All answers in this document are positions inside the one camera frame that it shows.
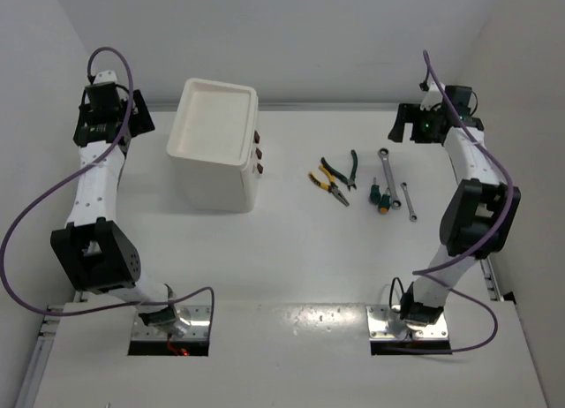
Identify small green screwdriver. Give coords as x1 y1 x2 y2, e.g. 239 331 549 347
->
369 178 381 205

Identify green orange screwdriver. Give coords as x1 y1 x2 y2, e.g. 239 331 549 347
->
378 188 391 215

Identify green handled pliers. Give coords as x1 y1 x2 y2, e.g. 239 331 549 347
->
320 149 358 192

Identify yellow handled pliers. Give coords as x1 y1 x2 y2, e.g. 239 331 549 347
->
308 165 350 207

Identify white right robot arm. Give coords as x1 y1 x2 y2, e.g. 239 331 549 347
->
388 82 521 328

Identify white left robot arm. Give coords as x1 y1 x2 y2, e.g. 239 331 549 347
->
50 79 185 337

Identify large ratchet wrench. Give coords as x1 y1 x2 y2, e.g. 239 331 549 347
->
378 147 402 210

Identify white drawer cabinet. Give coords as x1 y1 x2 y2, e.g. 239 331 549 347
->
166 78 263 213

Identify small combination wrench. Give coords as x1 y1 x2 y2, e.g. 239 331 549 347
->
401 182 418 223

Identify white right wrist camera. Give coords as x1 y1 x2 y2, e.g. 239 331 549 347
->
419 80 445 111

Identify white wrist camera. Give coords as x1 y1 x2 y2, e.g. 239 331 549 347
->
87 70 118 90
419 80 445 111

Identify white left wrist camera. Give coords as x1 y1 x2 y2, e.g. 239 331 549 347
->
87 70 118 90

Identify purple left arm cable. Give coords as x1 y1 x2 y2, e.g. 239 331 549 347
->
0 47 215 317

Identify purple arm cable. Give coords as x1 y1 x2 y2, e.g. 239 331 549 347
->
0 47 215 317
383 49 516 354

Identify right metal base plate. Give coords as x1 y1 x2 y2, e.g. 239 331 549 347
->
366 304 449 343

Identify metal base plate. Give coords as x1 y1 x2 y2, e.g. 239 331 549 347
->
366 304 449 343
131 306 211 343

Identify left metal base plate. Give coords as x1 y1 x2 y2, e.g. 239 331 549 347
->
131 306 211 343

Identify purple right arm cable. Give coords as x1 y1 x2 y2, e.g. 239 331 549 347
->
383 49 516 354

